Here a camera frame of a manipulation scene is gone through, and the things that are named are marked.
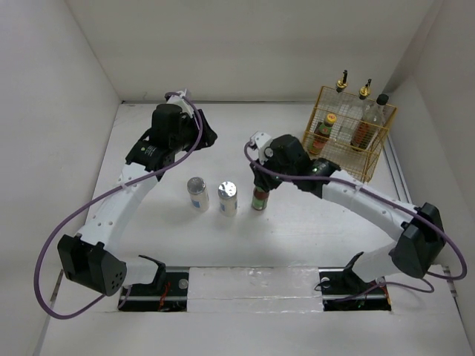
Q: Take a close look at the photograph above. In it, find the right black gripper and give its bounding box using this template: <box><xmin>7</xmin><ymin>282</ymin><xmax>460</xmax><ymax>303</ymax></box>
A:
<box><xmin>251</xmin><ymin>145</ymin><xmax>297</xmax><ymax>191</ymax></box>

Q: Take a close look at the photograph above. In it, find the yellow cap sauce bottle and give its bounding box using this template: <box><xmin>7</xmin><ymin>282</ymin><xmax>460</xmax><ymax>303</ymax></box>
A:
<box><xmin>252</xmin><ymin>186</ymin><xmax>269</xmax><ymax>211</ymax></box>
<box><xmin>309</xmin><ymin>113</ymin><xmax>337</xmax><ymax>155</ymax></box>

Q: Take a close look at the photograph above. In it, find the yellow cap sauce bottle front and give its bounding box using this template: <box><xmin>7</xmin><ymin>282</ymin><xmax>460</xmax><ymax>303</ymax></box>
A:
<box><xmin>252</xmin><ymin>186</ymin><xmax>269</xmax><ymax>211</ymax></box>

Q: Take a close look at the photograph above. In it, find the dark sauce glass bottle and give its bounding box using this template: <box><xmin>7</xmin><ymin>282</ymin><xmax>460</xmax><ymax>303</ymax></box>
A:
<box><xmin>328</xmin><ymin>70</ymin><xmax>348</xmax><ymax>140</ymax></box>

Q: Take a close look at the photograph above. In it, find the clear liquid glass bottle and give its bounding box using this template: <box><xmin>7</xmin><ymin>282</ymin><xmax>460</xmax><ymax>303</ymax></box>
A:
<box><xmin>339</xmin><ymin>79</ymin><xmax>372</xmax><ymax>142</ymax></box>

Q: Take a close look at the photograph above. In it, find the red label soy sauce bottle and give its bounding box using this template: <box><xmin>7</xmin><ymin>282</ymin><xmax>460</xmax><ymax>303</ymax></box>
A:
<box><xmin>350</xmin><ymin>93</ymin><xmax>390</xmax><ymax>151</ymax></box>

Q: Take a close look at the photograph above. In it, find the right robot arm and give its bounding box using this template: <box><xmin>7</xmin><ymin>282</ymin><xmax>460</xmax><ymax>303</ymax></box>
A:
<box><xmin>244</xmin><ymin>131</ymin><xmax>446</xmax><ymax>294</ymax></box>

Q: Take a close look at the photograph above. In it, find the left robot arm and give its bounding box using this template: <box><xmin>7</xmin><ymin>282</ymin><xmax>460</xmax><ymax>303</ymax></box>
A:
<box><xmin>57</xmin><ymin>96</ymin><xmax>217</xmax><ymax>296</ymax></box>

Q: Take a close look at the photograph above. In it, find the silver lid shaker left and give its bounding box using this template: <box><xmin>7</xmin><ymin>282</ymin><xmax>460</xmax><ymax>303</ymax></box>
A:
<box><xmin>186</xmin><ymin>177</ymin><xmax>209</xmax><ymax>212</ymax></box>

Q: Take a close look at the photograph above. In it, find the silver lid shaker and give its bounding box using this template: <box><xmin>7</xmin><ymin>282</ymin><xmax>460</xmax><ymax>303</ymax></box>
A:
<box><xmin>186</xmin><ymin>177</ymin><xmax>209</xmax><ymax>212</ymax></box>
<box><xmin>217</xmin><ymin>181</ymin><xmax>238</xmax><ymax>217</ymax></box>

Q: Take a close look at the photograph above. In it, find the silver lid shaker right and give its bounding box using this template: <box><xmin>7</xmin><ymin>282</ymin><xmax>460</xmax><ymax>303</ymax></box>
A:
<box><xmin>217</xmin><ymin>181</ymin><xmax>238</xmax><ymax>217</ymax></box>

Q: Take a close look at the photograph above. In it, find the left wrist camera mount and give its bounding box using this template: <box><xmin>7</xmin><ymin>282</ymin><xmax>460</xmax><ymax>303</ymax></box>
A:
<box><xmin>165</xmin><ymin>89</ymin><xmax>192</xmax><ymax>114</ymax></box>

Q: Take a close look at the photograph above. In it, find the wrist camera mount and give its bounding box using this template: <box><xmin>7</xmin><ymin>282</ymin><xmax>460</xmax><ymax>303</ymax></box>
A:
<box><xmin>250</xmin><ymin>131</ymin><xmax>273</xmax><ymax>165</ymax></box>
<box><xmin>165</xmin><ymin>89</ymin><xmax>192</xmax><ymax>114</ymax></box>

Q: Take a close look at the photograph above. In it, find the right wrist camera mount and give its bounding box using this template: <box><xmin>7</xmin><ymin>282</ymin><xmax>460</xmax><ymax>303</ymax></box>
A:
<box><xmin>250</xmin><ymin>131</ymin><xmax>273</xmax><ymax>165</ymax></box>

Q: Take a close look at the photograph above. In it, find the yellow wire rack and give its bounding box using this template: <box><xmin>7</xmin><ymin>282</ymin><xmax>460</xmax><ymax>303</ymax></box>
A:
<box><xmin>301</xmin><ymin>86</ymin><xmax>397</xmax><ymax>182</ymax></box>

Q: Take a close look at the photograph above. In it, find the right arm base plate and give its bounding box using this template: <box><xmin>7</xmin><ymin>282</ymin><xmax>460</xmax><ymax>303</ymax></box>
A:
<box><xmin>314</xmin><ymin>268</ymin><xmax>392</xmax><ymax>312</ymax></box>

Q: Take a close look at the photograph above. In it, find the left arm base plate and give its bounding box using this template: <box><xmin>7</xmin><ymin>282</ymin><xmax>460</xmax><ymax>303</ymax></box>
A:
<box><xmin>118</xmin><ymin>269</ymin><xmax>189</xmax><ymax>312</ymax></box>

